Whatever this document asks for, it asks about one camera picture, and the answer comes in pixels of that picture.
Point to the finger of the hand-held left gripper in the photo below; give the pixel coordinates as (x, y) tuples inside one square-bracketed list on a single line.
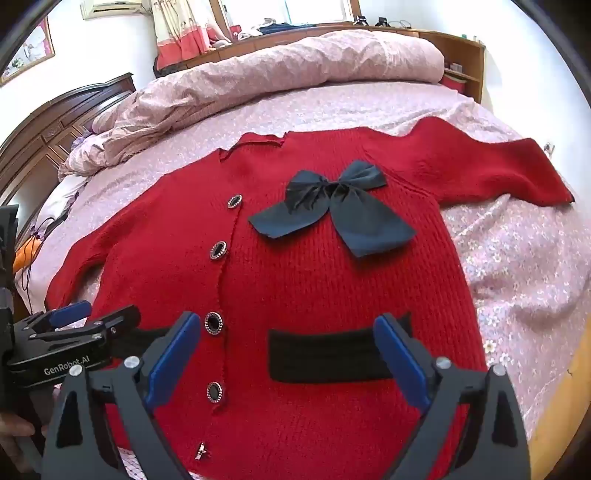
[(69, 313), (117, 321)]

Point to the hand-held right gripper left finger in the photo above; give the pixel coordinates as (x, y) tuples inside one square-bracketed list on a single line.
[(173, 360)]

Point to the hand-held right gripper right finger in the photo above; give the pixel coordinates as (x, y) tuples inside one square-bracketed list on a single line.
[(401, 364)]

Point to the red knit cardigan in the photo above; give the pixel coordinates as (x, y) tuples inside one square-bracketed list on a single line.
[(300, 277)]

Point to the person's left hand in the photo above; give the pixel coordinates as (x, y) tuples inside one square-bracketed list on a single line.
[(16, 438)]

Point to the orange and white plush toy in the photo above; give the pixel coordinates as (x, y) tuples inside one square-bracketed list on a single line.
[(23, 258)]

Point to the white lilac pillow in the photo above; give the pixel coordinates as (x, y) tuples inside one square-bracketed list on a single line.
[(60, 203)]

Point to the pink floral bed sheet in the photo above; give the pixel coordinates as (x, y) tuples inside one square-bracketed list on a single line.
[(508, 258)]

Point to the dark wooden headboard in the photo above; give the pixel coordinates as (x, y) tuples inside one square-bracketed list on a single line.
[(46, 124)]

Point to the red box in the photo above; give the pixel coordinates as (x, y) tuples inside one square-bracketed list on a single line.
[(452, 83)]

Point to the floral red-hem curtain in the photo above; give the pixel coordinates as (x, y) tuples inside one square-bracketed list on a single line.
[(184, 37)]

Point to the pink quilt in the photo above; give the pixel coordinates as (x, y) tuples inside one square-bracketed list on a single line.
[(277, 69)]

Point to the white air conditioner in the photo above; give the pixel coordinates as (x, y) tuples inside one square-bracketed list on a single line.
[(111, 7)]

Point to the wooden shelf cabinet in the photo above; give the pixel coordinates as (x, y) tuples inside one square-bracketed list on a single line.
[(461, 50)]

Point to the dark blue cloth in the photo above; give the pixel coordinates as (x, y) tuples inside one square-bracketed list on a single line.
[(277, 29)]

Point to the black device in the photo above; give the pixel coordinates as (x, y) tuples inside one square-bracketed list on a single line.
[(361, 21), (382, 21)]

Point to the framed wall picture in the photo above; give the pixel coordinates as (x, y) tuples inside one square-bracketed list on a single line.
[(32, 46)]

